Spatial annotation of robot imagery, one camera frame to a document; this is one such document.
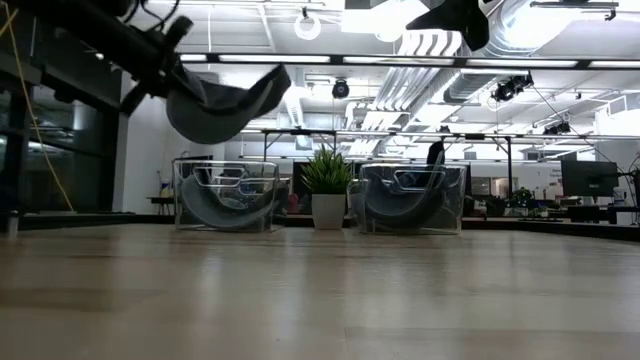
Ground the black metal table frame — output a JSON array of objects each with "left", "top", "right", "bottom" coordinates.
[{"left": 14, "top": 212, "right": 640, "bottom": 242}]

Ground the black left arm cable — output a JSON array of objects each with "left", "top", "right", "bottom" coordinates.
[{"left": 122, "top": 0, "right": 182, "bottom": 29}]

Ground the black background table frame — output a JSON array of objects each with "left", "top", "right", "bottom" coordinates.
[{"left": 260, "top": 128, "right": 339, "bottom": 162}]

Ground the yellow hanging cable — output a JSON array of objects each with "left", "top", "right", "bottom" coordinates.
[{"left": 0, "top": 7, "right": 75, "bottom": 212}]

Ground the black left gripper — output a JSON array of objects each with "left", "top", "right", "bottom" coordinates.
[{"left": 119, "top": 15, "right": 195, "bottom": 117}]

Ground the light grey cap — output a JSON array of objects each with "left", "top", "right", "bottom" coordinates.
[{"left": 178, "top": 172, "right": 277, "bottom": 232}]

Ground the black framed glass partition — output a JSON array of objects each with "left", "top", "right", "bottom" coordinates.
[{"left": 0, "top": 14, "right": 125, "bottom": 216}]

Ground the black computer monitor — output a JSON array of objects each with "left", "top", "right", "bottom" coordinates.
[{"left": 560, "top": 159, "right": 621, "bottom": 198}]

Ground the black background desk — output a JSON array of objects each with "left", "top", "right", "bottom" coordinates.
[{"left": 564, "top": 203, "right": 640, "bottom": 226}]

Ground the green background plant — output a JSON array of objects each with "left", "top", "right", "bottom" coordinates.
[{"left": 512, "top": 187, "right": 534, "bottom": 209}]

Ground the small silver post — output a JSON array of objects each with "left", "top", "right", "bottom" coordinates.
[{"left": 3, "top": 209, "right": 21, "bottom": 239}]

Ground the small green potted plant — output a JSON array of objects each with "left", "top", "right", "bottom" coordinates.
[{"left": 299, "top": 147, "right": 357, "bottom": 231}]

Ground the clear plastic bin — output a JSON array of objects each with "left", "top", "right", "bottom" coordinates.
[
  {"left": 348, "top": 162, "right": 469, "bottom": 236},
  {"left": 172, "top": 158, "right": 280, "bottom": 234}
]

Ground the black overhead light rail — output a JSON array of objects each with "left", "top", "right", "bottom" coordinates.
[{"left": 177, "top": 51, "right": 640, "bottom": 71}]

